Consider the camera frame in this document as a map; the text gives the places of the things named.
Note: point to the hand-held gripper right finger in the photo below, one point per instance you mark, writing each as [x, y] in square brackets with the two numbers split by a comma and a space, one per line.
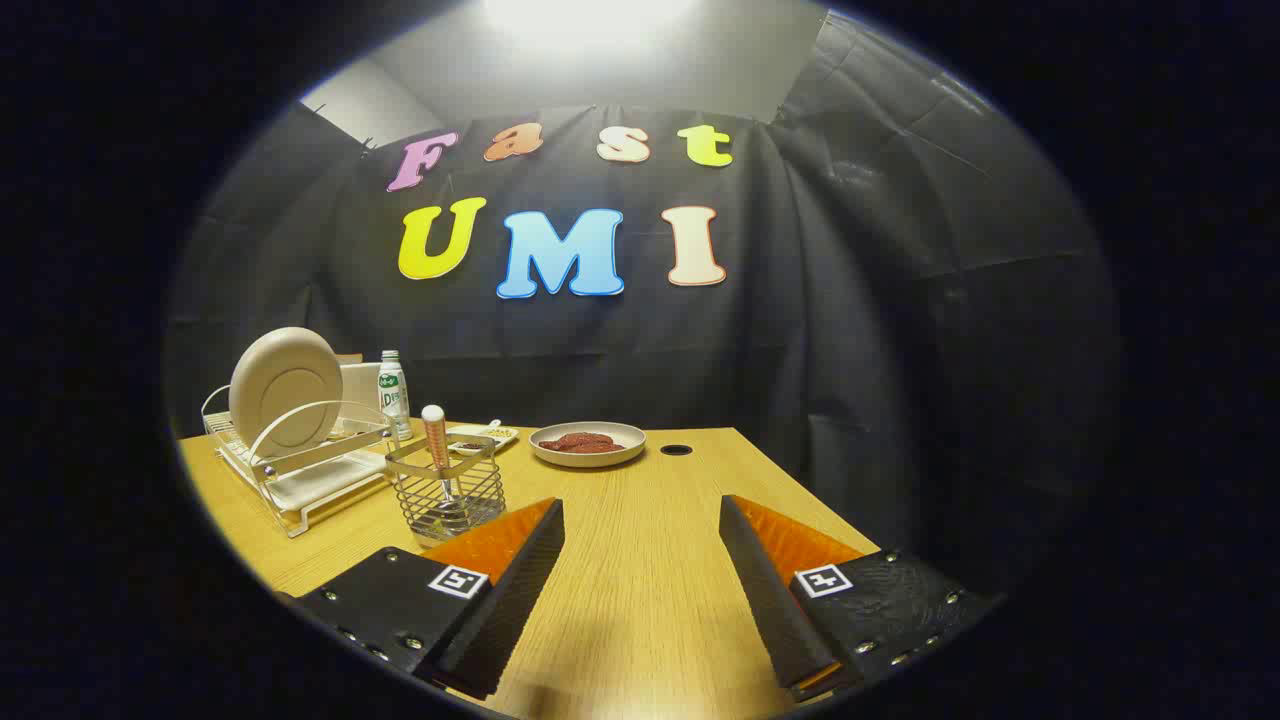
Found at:
[765, 600]

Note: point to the beige plate with meat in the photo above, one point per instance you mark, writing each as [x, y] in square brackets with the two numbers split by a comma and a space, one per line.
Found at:
[590, 459]

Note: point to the white divided bean dish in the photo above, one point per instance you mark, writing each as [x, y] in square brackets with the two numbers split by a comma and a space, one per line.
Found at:
[495, 436]

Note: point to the brown meat piece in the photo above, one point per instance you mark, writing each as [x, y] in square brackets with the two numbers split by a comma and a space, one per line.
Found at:
[603, 443]
[560, 443]

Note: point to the beige round plate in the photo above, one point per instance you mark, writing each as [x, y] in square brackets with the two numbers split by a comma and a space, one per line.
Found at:
[285, 385]

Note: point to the white green-label plastic bottle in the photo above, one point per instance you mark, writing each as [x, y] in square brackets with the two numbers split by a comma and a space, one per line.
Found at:
[393, 395]

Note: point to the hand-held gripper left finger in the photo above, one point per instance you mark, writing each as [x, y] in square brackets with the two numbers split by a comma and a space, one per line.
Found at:
[510, 610]

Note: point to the white toaster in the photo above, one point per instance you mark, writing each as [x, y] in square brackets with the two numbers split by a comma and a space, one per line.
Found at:
[360, 387]

